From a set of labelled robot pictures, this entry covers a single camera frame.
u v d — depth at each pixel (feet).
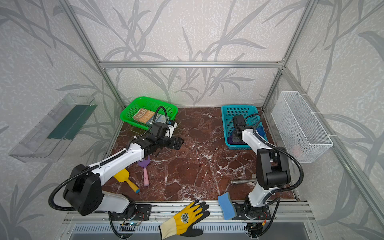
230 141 3.09
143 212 2.37
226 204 2.41
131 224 2.32
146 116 3.67
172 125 2.51
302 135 2.05
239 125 2.43
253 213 2.23
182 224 2.27
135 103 3.79
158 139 2.17
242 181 2.76
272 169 1.52
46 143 2.10
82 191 1.37
